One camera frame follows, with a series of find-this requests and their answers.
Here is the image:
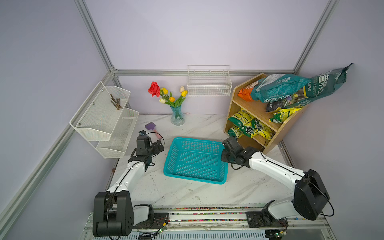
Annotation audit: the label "yellow green fertilizer bag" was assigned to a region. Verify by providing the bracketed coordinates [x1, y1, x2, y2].
[228, 109, 254, 127]
[239, 119, 275, 140]

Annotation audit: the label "yellow green bag top shelf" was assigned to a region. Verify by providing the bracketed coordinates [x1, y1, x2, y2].
[269, 107, 302, 124]

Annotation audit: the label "teal orange soil bag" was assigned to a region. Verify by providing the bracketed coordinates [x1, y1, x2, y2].
[238, 74, 311, 103]

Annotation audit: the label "large dark green soil bag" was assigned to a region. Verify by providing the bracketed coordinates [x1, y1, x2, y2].
[266, 63, 353, 113]

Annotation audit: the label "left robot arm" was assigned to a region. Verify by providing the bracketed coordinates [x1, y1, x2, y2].
[93, 135, 165, 240]

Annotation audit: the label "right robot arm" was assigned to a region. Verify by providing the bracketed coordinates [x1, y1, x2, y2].
[221, 137, 330, 226]

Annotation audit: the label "wooden shelf unit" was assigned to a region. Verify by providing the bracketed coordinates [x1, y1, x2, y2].
[228, 73, 309, 154]

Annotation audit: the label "purple spatula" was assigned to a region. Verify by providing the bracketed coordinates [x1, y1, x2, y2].
[145, 122, 160, 135]

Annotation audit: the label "teal plastic basket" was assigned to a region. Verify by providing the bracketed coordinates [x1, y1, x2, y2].
[164, 137, 228, 185]

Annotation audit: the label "blue glass vase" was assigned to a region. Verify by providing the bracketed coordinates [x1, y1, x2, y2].
[171, 106, 185, 127]

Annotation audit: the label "white mesh two-tier rack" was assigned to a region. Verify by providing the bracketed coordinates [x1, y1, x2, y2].
[70, 82, 139, 159]

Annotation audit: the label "brown twigs in rack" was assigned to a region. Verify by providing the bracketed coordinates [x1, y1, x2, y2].
[110, 94, 123, 110]

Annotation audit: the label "artificial flower bouquet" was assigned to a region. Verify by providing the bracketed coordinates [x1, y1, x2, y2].
[148, 82, 188, 108]

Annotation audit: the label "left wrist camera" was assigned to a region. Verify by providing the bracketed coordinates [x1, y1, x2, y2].
[139, 130, 147, 136]

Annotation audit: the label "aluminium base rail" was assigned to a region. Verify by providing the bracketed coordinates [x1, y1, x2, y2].
[80, 205, 337, 240]

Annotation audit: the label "white wire wall basket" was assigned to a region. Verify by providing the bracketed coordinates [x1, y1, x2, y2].
[188, 65, 232, 97]

